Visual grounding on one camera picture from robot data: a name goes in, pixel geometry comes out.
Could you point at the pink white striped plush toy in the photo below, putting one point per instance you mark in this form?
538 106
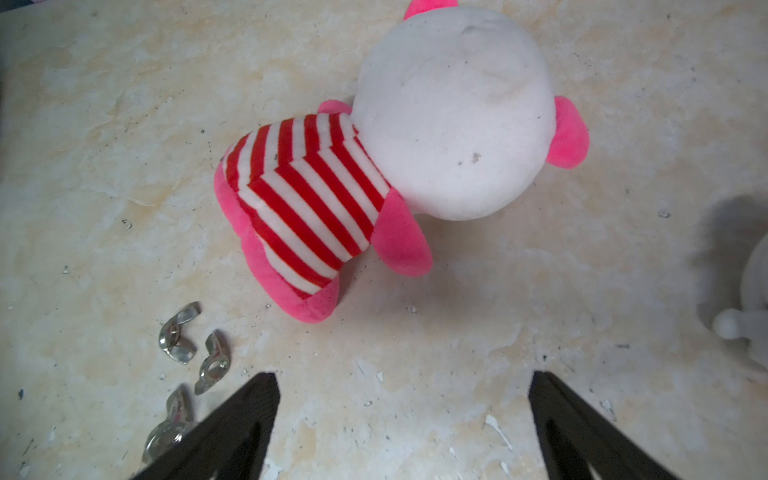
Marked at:
454 117

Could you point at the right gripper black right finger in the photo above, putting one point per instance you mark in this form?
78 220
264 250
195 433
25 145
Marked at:
576 442

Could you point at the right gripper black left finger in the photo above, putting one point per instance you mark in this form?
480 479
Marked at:
231 442

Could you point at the silver wing nut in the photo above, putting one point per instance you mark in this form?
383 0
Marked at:
170 339
216 365
179 421

